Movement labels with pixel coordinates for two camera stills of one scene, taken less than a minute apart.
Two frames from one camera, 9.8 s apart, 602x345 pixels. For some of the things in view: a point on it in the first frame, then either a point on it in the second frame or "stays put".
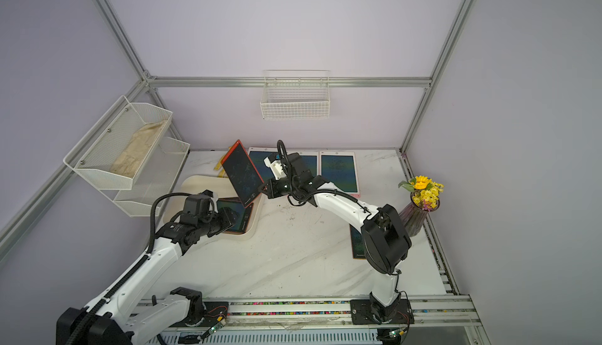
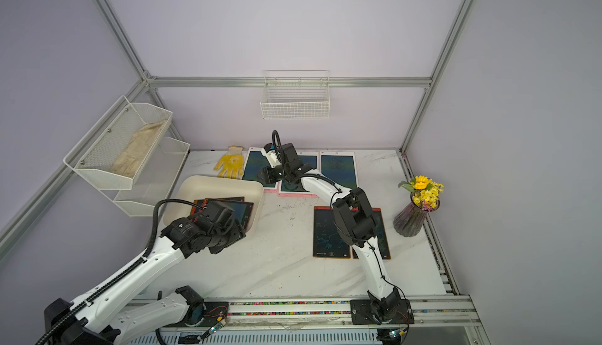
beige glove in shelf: [128, 162] stays put
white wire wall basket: [295, 94] stays put
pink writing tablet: [340, 168] stays put
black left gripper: [226, 221] → [237, 234]
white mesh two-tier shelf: [127, 156] stays put
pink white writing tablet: [257, 156] stays put
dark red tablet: [238, 214] stays put
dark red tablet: [242, 172] → [328, 241]
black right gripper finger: [271, 190] → [266, 174]
